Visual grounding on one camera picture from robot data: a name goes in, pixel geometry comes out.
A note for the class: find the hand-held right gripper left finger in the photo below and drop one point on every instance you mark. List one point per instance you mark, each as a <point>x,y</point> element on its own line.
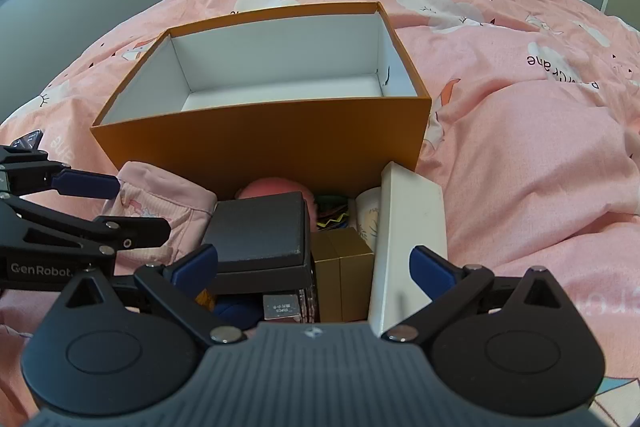
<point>196,266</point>

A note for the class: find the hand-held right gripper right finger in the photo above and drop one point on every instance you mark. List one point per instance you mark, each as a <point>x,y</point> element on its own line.
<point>431,271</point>

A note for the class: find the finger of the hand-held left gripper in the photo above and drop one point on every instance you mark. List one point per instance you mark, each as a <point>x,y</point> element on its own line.
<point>85,184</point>
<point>135,229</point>

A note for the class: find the pink fabric pouch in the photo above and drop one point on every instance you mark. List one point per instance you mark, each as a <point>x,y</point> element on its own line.
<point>160,202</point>

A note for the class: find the long white box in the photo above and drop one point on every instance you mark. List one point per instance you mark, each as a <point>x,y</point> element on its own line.
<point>410,227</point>

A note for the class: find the brown bear doll blue clothes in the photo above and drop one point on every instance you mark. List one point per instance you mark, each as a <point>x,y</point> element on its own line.
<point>235,311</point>

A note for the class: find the small silver red box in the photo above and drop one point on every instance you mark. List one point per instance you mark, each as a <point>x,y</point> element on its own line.
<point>280,306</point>

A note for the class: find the orange cardboard box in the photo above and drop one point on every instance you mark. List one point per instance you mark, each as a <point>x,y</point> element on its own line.
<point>260,142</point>

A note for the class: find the dark patterned object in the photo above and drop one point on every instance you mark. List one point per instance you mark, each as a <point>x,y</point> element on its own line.
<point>27,141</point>

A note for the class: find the black square box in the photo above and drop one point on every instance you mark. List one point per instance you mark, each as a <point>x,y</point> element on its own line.
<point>260,232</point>

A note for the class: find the gold box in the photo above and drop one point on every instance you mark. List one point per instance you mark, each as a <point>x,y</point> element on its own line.
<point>345,277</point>

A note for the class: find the pink plush ball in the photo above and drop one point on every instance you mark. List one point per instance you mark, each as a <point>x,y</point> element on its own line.
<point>270,188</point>

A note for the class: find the colourful patterned small item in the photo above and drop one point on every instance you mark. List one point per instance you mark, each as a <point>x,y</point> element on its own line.
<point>332,212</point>

